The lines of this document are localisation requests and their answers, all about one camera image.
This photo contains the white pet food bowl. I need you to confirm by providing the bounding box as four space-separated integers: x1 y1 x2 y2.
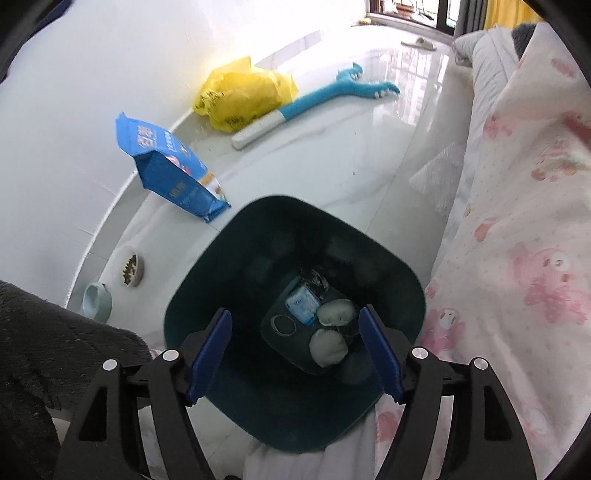
112 246 147 288

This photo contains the yellow curtain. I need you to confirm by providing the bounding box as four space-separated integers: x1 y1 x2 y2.
485 0 540 31

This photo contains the dark green trash bin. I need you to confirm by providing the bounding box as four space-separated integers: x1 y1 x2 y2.
163 195 426 454

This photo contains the white quilt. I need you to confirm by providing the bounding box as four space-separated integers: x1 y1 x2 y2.
443 25 525 220

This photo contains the white tissue ball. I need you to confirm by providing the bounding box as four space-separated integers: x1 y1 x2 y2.
309 329 348 368
316 298 356 328

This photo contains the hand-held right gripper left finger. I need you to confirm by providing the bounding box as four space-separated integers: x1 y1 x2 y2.
53 308 233 480

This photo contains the cardboard tape roll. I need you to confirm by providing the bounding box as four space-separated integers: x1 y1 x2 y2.
271 315 298 337

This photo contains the pale green bowl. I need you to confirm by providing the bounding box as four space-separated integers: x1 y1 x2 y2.
83 282 113 324

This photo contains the pink printed bedsheet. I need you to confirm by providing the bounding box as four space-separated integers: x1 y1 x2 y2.
373 21 591 480

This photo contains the black framed balcony door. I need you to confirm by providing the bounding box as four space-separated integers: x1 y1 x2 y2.
368 0 491 25

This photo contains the yellow plastic bag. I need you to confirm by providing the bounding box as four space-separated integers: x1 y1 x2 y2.
192 56 300 135

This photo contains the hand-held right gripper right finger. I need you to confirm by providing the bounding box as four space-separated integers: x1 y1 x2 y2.
358 305 539 480

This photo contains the blue dinosaur grabber toy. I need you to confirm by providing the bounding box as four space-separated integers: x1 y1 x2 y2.
231 62 402 151

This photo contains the blue pet food bag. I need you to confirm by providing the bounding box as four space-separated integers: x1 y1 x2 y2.
115 112 232 225

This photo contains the dark grey fleece blanket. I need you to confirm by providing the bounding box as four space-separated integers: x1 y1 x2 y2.
510 23 540 59

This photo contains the blue white tissue packet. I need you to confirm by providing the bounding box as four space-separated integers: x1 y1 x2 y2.
285 284 323 326

